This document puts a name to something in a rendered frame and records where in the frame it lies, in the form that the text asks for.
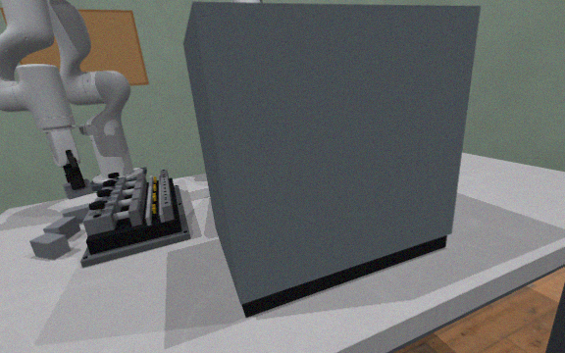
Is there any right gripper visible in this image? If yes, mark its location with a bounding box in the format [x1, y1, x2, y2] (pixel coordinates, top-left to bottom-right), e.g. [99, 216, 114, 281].
[41, 127, 85, 190]

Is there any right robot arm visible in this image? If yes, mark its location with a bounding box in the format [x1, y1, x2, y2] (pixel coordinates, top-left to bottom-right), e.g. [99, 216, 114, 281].
[0, 0, 143, 184]

